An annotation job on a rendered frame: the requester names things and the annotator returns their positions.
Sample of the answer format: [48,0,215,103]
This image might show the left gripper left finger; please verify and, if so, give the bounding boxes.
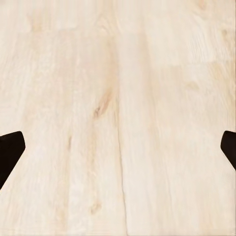
[0,131,26,190]

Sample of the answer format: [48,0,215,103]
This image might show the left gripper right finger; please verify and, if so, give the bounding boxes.
[220,131,236,170]

